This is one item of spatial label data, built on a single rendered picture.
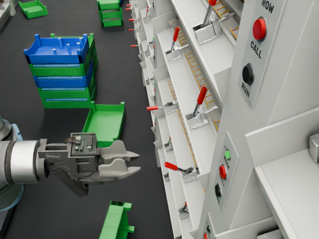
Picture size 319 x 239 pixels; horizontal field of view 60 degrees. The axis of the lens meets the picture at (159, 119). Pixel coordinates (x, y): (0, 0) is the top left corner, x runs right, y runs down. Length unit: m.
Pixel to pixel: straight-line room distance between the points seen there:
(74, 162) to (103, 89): 1.37
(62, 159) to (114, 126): 1.04
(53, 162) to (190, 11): 0.41
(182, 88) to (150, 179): 0.77
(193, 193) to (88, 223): 0.69
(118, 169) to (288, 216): 0.42
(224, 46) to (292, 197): 0.25
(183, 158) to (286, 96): 0.56
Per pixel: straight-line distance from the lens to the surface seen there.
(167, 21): 0.94
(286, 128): 0.26
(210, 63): 0.42
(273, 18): 0.23
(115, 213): 1.06
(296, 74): 0.23
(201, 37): 0.46
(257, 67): 0.26
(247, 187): 0.32
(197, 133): 0.56
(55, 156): 0.60
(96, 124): 1.66
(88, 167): 0.62
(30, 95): 2.03
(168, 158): 1.01
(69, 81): 1.69
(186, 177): 0.71
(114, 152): 0.65
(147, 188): 1.35
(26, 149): 0.62
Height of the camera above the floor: 1.12
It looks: 43 degrees down
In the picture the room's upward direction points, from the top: straight up
